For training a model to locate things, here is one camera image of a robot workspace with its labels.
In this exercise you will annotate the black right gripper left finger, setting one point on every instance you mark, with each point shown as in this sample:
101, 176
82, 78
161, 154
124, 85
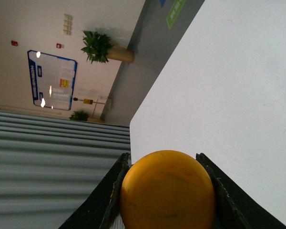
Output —
101, 208

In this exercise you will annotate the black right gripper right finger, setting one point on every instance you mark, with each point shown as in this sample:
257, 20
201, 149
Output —
235, 209

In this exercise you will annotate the yellow mushroom push button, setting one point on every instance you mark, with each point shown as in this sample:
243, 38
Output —
167, 190

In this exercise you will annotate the yellow sign stand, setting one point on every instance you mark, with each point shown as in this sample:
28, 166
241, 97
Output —
96, 105

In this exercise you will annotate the small distant potted plant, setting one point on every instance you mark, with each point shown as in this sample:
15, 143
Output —
83, 116

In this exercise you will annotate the blue framed notice board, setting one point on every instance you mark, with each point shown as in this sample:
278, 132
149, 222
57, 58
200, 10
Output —
52, 80

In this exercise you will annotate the potted plant gold pot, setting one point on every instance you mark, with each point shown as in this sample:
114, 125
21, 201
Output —
99, 47

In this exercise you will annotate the green floor sign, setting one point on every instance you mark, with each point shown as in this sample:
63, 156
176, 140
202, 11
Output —
174, 12

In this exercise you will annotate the white wall switches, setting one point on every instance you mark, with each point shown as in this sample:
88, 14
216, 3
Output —
67, 24

